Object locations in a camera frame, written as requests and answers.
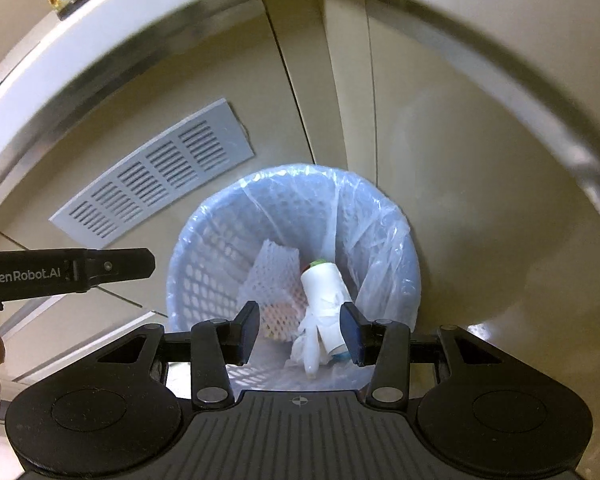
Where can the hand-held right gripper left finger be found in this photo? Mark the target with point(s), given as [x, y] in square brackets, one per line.
[247, 332]

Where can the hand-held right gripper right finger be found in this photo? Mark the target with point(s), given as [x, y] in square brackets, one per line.
[352, 332]

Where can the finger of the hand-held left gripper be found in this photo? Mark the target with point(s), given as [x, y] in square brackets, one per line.
[122, 262]

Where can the white bottle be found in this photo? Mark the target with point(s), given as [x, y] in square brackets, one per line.
[322, 300]

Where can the white plastic trash basket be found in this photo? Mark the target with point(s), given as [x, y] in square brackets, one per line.
[205, 310]

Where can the white foam fruit net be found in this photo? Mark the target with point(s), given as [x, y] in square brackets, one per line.
[275, 275]

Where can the clear blue bag liner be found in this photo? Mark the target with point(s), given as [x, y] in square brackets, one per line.
[375, 240]

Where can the crumpled white plastic glove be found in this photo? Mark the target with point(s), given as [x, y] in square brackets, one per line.
[310, 355]

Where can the grey vent grille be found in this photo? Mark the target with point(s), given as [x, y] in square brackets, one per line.
[150, 180]

